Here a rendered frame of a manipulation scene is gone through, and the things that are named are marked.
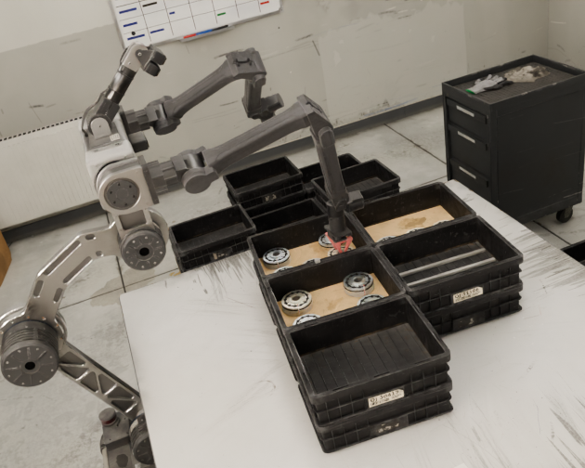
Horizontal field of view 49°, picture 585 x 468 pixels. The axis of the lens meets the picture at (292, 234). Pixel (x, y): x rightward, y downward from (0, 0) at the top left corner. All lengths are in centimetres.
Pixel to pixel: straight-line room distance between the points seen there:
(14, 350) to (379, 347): 114
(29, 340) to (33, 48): 288
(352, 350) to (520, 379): 50
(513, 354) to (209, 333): 105
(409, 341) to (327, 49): 353
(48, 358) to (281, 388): 76
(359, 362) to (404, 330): 19
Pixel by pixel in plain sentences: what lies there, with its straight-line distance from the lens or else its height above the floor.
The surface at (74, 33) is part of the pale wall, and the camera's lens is 477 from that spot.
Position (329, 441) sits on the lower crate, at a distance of 186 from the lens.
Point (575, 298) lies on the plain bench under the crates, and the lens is 236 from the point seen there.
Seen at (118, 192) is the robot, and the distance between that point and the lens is 176.
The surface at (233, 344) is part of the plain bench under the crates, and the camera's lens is 231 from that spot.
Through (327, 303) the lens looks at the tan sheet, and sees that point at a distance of 217.
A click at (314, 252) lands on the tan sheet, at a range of 244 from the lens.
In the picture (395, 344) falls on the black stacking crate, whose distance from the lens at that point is 198.
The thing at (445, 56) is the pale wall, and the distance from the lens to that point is 573.
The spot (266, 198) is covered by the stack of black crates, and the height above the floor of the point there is 51.
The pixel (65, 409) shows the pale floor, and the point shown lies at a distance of 346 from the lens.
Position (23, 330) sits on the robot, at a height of 97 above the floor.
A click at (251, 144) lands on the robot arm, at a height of 148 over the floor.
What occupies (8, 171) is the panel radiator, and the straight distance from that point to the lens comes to 491.
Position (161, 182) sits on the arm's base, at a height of 145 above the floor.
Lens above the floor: 215
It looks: 31 degrees down
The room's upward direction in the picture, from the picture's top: 12 degrees counter-clockwise
